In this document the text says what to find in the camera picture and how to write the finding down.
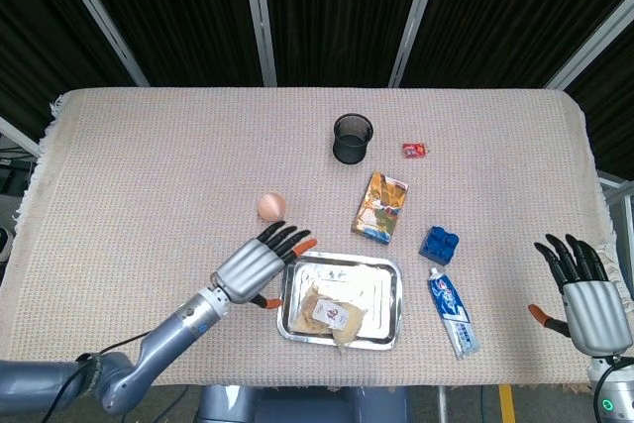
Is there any black pleated curtain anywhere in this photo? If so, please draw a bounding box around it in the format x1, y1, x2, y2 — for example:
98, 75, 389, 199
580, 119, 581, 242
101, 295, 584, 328
0, 0, 634, 181

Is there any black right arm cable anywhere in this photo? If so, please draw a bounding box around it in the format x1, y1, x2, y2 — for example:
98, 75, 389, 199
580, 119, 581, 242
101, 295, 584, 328
592, 356, 634, 423

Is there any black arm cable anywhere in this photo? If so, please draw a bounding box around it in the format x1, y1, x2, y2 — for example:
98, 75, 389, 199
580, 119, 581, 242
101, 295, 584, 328
592, 356, 634, 423
42, 328, 158, 423

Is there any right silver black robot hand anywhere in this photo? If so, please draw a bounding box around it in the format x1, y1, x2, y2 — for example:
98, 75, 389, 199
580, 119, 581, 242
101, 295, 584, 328
527, 233, 634, 358

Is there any blue building block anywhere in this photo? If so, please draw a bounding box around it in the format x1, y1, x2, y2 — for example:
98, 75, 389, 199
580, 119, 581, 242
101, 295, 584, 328
418, 225, 461, 266

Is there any black mesh pen holder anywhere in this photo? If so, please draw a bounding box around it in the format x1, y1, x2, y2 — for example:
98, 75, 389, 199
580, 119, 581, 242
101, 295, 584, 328
332, 112, 375, 164

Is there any black equipment box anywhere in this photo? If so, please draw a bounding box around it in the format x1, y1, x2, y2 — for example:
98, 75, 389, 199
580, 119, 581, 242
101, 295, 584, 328
0, 135, 39, 196

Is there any clear bag of snacks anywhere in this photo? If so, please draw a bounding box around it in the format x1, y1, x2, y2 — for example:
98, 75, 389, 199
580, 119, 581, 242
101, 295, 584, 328
296, 283, 370, 350

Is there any grey aluminium frame post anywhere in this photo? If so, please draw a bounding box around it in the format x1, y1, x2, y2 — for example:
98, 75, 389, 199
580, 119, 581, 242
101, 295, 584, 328
239, 0, 278, 88
0, 115, 42, 159
48, 0, 151, 88
544, 0, 634, 92
387, 0, 447, 88

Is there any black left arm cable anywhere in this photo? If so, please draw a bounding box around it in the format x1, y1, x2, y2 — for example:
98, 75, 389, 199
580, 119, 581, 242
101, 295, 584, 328
42, 328, 158, 423

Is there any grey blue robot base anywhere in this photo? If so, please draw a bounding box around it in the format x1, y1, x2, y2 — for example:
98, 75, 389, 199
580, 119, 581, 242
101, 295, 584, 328
196, 385, 412, 423

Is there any stainless steel tray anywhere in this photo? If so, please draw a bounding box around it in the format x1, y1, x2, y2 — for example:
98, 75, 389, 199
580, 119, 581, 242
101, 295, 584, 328
275, 251, 403, 351

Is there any blue white toothpaste tube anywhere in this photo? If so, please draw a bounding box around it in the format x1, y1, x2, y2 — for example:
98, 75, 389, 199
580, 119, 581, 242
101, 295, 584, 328
427, 266, 481, 361

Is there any yellow and blue carton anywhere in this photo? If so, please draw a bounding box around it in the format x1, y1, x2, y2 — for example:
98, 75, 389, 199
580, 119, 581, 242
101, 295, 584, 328
351, 170, 410, 246

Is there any pink ball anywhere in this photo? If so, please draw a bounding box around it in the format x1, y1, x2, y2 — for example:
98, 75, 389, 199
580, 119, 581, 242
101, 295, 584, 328
257, 192, 288, 222

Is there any aluminium frame rail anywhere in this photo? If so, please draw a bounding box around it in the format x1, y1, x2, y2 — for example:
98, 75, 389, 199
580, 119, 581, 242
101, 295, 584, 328
596, 169, 634, 246

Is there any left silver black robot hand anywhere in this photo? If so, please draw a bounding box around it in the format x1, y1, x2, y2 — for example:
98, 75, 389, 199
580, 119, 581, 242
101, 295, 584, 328
210, 220, 318, 311

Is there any beige woven tablecloth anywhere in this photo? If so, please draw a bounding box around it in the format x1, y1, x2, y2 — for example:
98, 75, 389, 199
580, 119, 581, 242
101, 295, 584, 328
0, 86, 620, 389

